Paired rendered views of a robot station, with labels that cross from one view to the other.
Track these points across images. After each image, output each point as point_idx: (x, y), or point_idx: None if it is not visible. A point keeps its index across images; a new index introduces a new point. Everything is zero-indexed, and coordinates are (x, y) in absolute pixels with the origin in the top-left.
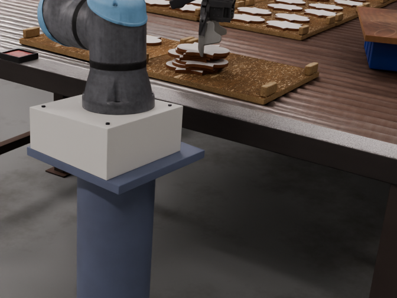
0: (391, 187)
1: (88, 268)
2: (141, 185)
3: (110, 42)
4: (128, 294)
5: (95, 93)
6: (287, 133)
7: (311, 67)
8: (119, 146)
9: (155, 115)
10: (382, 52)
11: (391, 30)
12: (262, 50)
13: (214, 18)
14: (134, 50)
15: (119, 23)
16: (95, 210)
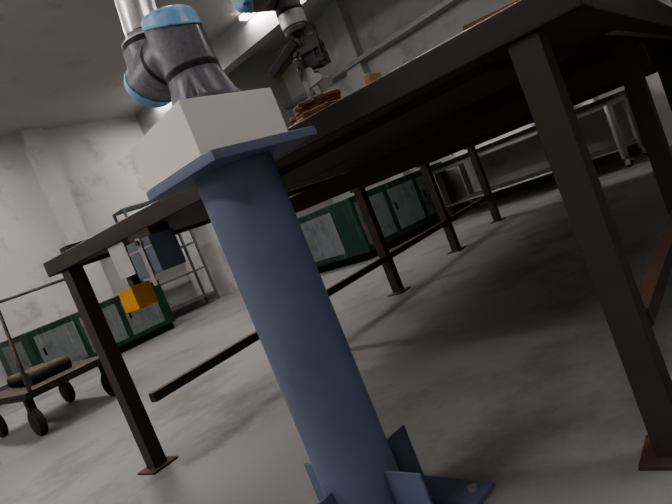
0: (509, 50)
1: (247, 287)
2: (258, 173)
3: (168, 46)
4: (298, 299)
5: (176, 100)
6: (389, 75)
7: None
8: (202, 120)
9: (237, 92)
10: None
11: None
12: None
13: (310, 64)
14: (195, 45)
15: (168, 24)
16: (224, 218)
